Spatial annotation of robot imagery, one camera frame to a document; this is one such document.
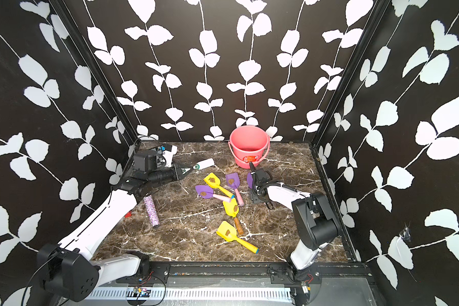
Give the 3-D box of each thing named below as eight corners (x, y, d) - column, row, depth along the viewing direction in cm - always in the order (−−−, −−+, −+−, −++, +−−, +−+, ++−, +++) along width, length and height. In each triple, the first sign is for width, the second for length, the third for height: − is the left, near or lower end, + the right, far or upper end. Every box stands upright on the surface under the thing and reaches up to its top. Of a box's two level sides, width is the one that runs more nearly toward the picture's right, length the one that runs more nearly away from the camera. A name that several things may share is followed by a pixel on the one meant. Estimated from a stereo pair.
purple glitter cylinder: (155, 229, 87) (152, 226, 84) (145, 200, 97) (142, 196, 94) (162, 225, 88) (159, 222, 85) (152, 197, 98) (149, 193, 95)
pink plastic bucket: (229, 171, 109) (228, 151, 95) (229, 145, 122) (229, 125, 108) (266, 171, 109) (271, 151, 95) (263, 146, 122) (267, 125, 109)
